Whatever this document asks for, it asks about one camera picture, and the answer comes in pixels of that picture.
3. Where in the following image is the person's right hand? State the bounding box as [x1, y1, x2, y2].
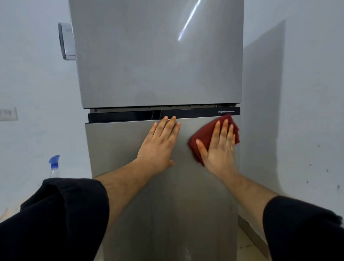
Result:
[195, 118, 238, 180]

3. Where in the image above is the person's left hand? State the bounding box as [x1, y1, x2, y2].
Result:
[136, 116, 181, 176]

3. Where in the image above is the red cloth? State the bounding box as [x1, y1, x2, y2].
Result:
[188, 114, 240, 166]

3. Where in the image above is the silver refrigerator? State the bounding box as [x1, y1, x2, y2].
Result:
[67, 0, 245, 261]

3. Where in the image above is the spray bottle blue nozzle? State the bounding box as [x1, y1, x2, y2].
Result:
[48, 155, 61, 179]

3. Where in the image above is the person's left forearm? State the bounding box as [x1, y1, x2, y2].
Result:
[0, 158, 151, 261]

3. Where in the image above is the person's right forearm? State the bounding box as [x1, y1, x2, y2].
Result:
[223, 171, 344, 261]

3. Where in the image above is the grey electrical panel box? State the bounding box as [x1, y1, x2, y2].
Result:
[58, 22, 77, 61]

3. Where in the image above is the white wall switch plate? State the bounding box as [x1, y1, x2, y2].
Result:
[0, 107, 19, 122]

